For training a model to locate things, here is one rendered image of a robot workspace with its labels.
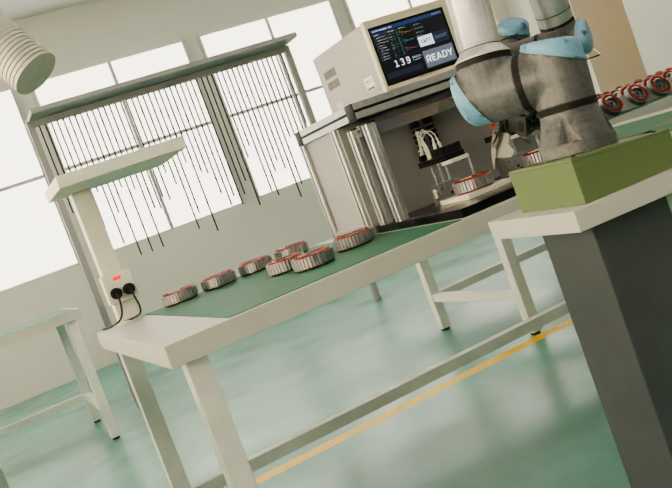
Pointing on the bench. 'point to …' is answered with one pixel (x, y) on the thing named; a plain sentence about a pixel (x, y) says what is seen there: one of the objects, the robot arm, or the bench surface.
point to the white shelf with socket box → (101, 252)
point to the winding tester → (350, 84)
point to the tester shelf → (376, 106)
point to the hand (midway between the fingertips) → (510, 156)
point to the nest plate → (476, 192)
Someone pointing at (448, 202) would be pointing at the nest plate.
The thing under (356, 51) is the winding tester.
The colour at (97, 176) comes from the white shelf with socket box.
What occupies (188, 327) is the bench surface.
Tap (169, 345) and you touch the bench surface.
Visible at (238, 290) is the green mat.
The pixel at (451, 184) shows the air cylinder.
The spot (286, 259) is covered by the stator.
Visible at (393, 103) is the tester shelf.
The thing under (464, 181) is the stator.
